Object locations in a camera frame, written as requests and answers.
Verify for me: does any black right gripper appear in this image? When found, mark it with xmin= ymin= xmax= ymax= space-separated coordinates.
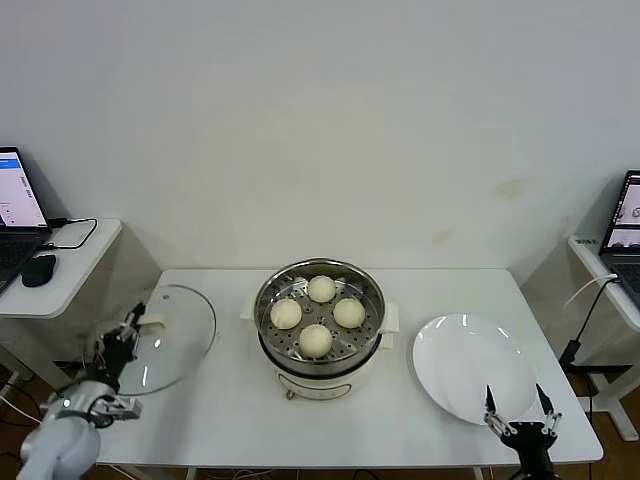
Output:
xmin=482 ymin=382 xmax=564 ymax=480

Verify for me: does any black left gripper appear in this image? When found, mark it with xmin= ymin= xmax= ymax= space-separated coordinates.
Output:
xmin=97 ymin=302 xmax=147 ymax=387

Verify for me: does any round glass pot lid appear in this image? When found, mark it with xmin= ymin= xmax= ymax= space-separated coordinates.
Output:
xmin=97 ymin=283 xmax=219 ymax=396

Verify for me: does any white steamed baozi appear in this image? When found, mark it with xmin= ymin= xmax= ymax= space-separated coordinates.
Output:
xmin=298 ymin=323 xmax=333 ymax=358
xmin=270 ymin=298 xmax=303 ymax=331
xmin=306 ymin=274 xmax=336 ymax=304
xmin=332 ymin=297 xmax=367 ymax=330

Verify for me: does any stainless steel steamer basket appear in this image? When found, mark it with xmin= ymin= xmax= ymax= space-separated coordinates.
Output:
xmin=253 ymin=258 xmax=387 ymax=375

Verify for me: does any round white plate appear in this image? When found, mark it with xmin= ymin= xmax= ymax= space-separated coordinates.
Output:
xmin=412 ymin=313 xmax=540 ymax=427

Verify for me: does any white side table with mouse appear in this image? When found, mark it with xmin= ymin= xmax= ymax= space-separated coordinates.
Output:
xmin=0 ymin=218 xmax=124 ymax=441

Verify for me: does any black computer mouse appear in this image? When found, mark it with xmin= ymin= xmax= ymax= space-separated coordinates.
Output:
xmin=20 ymin=254 xmax=58 ymax=289

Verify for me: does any laptop with dark screen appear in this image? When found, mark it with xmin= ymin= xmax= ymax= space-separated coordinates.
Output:
xmin=598 ymin=169 xmax=640 ymax=307

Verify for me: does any laptop with white screen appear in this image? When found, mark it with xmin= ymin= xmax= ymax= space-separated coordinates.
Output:
xmin=0 ymin=147 xmax=53 ymax=296

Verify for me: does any black cable with adapter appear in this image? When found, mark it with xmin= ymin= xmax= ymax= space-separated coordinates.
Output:
xmin=558 ymin=277 xmax=624 ymax=366

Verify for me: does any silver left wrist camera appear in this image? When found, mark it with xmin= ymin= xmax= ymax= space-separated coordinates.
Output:
xmin=89 ymin=394 xmax=144 ymax=424

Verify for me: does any black laptop charger cable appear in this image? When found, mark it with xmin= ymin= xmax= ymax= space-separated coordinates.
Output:
xmin=42 ymin=217 xmax=99 ymax=251

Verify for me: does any white laptop cable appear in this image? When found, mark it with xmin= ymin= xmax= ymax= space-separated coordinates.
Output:
xmin=562 ymin=273 xmax=619 ymax=314

